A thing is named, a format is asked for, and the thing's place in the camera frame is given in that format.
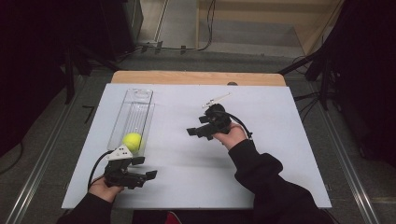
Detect clear plastic tube container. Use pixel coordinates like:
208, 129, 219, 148
106, 88, 156, 157

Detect right hand-held gripper cable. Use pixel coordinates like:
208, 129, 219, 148
223, 110, 254, 140

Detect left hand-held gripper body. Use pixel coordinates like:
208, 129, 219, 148
103, 144, 148, 189

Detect wooden table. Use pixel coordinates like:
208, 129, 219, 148
110, 70, 288, 88

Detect left hand-held gripper cable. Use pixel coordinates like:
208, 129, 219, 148
87, 149, 116, 191

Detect wooden step platform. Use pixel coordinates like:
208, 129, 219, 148
195, 0, 345, 58

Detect hand-held gripper cable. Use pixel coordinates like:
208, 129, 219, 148
223, 110, 254, 140
87, 149, 116, 191

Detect white board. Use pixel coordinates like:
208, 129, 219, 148
61, 82, 332, 210

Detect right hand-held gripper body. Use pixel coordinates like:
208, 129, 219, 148
199, 91, 233, 141

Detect yellow tennis ball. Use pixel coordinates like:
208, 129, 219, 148
121, 132, 143, 154

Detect metal floor rail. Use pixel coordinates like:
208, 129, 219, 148
5, 77, 86, 224
311, 83, 381, 224

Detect black floor cable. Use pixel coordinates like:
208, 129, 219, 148
0, 141, 24, 175

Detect floor power strip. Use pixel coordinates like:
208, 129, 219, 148
140, 40, 189, 54

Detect black metal stand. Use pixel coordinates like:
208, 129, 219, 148
61, 43, 123, 105
276, 46, 344, 111

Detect person's right hand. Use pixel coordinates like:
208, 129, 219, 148
212, 121, 248, 151

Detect black cabinet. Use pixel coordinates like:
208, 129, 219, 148
99, 0, 144, 60

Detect dark curtain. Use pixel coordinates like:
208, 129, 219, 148
0, 0, 104, 158
320, 0, 396, 169

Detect person's left hand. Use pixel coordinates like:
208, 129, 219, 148
88, 176, 125, 203

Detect red shoe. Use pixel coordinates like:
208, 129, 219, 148
164, 211, 183, 224

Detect black hanging cable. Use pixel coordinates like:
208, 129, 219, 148
195, 0, 218, 52

